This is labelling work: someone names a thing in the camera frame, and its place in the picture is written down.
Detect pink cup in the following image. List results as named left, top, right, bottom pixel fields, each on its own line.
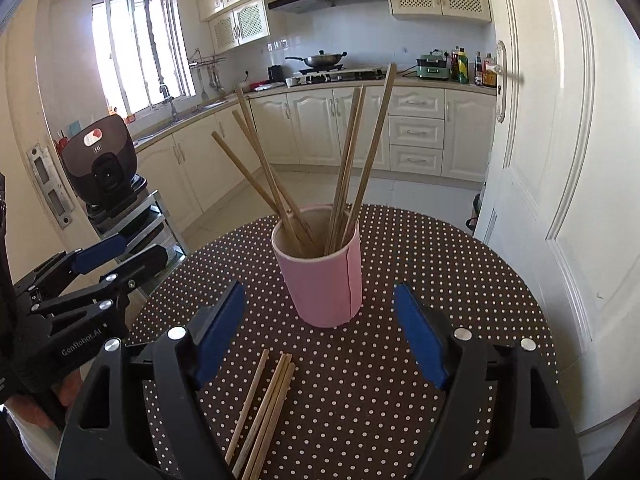
left=271, top=204, right=363, bottom=329

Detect metal shelf rack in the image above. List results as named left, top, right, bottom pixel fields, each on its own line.
left=95, top=190, right=188, bottom=281

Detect hanging utensil rack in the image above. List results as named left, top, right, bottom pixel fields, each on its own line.
left=187, top=49, right=227, bottom=101

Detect person's left hand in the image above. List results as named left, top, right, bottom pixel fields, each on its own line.
left=7, top=367, right=83, bottom=433

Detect kitchen window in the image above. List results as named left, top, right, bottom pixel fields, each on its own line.
left=91, top=0, right=196, bottom=116

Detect gas stove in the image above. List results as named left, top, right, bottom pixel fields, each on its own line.
left=286, top=67, right=386, bottom=86

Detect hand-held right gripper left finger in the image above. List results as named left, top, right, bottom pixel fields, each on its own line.
left=55, top=280, right=247, bottom=480

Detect metal door strike plate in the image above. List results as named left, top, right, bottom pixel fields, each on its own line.
left=27, top=144, right=73, bottom=231

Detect wooden chopstick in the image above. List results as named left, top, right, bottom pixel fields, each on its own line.
left=251, top=362, right=297, bottom=480
left=242, top=355, right=293, bottom=480
left=224, top=349, right=271, bottom=465
left=232, top=353, right=288, bottom=476

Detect white door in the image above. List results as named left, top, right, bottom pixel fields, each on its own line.
left=472, top=0, right=640, bottom=441

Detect white cabinet drawer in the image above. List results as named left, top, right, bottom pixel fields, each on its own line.
left=390, top=145, right=443, bottom=177
left=388, top=116, right=445, bottom=148
left=387, top=89, right=446, bottom=118

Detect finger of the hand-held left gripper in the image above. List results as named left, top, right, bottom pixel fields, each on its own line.
left=14, top=234, right=128, bottom=302
left=27, top=244, right=171, bottom=319

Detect steel sink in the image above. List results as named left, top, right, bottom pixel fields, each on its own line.
left=150, top=104, right=222, bottom=128

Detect brown polka dot tablecloth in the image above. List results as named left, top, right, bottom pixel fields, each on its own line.
left=122, top=204, right=558, bottom=480

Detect black air fryer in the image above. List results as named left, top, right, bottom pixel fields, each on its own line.
left=60, top=115, right=140, bottom=206

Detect steel wok with lid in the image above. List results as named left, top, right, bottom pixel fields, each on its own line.
left=285, top=50, right=347, bottom=70

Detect small lattice door cabinet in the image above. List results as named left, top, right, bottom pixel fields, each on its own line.
left=207, top=0, right=271, bottom=54

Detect green electric cooker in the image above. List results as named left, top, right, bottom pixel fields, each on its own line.
left=416, top=50, right=453, bottom=81

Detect bundle of chopsticks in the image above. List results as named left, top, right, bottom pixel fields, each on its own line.
left=211, top=62, right=398, bottom=257

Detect white lower cabinets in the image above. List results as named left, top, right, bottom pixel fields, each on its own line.
left=131, top=84, right=497, bottom=233

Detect metal door handle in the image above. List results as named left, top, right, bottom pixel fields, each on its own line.
left=482, top=40, right=523, bottom=123

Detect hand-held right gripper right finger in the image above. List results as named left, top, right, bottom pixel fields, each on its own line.
left=392, top=284, right=586, bottom=480

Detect metal faucet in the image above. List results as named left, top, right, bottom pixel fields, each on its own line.
left=159, top=85, right=178, bottom=121

